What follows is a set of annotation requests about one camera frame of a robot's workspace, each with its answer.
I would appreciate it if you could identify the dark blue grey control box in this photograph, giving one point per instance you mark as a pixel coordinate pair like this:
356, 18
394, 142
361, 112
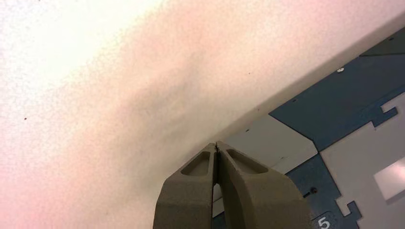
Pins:
348, 94

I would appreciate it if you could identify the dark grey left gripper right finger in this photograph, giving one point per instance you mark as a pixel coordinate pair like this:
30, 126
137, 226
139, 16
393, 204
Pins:
262, 202

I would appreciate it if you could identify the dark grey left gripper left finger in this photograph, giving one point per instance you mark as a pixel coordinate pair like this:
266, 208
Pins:
189, 199

